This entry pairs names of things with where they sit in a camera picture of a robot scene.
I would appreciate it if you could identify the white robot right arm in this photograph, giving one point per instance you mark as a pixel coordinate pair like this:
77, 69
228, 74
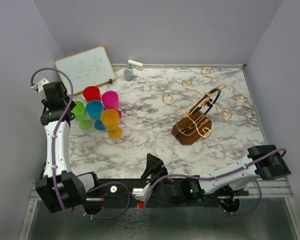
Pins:
262, 162

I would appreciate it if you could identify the yellow plastic wine glass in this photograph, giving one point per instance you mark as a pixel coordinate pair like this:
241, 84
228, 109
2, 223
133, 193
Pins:
111, 120

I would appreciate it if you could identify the blue plastic wine glass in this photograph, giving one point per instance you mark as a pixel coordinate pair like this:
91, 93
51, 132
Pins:
94, 109

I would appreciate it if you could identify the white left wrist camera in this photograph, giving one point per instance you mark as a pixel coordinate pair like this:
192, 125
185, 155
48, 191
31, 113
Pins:
38, 87

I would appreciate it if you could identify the gold framed whiteboard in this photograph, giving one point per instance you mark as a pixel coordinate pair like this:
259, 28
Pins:
88, 68

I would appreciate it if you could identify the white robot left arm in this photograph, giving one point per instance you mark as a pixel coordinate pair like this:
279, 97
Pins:
57, 150

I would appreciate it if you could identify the red plastic wine glass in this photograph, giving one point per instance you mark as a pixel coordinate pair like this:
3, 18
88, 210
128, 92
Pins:
91, 93

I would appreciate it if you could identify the black metal base frame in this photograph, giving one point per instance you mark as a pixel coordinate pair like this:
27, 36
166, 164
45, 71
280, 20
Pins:
116, 194

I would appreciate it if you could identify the magenta plastic wine glass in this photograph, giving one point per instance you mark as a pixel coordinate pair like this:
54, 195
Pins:
110, 100

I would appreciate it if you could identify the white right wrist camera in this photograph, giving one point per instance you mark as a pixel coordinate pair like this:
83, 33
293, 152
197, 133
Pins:
140, 194

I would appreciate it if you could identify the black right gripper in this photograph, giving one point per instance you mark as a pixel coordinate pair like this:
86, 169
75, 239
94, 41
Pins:
155, 168

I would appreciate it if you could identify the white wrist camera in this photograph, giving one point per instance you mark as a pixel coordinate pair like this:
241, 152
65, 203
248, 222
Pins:
140, 194
38, 87

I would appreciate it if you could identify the green plastic wine glass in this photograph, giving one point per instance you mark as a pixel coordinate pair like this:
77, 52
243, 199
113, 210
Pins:
80, 114

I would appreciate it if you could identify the white eraser block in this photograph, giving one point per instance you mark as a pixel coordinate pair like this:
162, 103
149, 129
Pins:
135, 65

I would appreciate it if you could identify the small blue glass jar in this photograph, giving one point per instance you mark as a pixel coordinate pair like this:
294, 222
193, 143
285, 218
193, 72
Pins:
128, 74

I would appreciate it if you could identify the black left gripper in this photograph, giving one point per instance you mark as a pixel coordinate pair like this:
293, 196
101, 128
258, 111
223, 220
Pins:
68, 99

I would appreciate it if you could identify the copper wire glass rack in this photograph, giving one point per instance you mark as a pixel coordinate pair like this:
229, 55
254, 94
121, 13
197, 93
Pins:
195, 122

